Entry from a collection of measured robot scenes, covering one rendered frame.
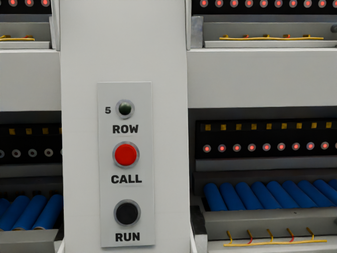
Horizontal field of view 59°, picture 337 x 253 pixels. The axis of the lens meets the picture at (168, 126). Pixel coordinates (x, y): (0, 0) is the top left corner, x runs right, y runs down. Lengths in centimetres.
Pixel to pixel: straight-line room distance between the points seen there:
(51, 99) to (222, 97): 13
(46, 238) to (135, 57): 18
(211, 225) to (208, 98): 13
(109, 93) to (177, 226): 11
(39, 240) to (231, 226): 18
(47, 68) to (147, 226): 14
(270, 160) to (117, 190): 26
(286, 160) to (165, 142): 25
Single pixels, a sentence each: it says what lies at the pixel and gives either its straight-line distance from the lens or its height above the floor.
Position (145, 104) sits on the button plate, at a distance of 22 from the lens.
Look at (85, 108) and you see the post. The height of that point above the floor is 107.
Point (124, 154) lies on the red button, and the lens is 22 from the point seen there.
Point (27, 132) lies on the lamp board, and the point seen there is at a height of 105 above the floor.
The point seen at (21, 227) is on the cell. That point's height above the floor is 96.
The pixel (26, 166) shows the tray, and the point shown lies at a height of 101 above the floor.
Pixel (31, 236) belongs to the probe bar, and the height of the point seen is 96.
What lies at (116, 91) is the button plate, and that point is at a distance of 23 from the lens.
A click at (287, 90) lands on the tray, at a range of 26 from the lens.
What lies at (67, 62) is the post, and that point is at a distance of 24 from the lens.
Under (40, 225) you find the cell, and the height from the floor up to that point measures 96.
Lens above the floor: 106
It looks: level
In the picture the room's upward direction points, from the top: 1 degrees counter-clockwise
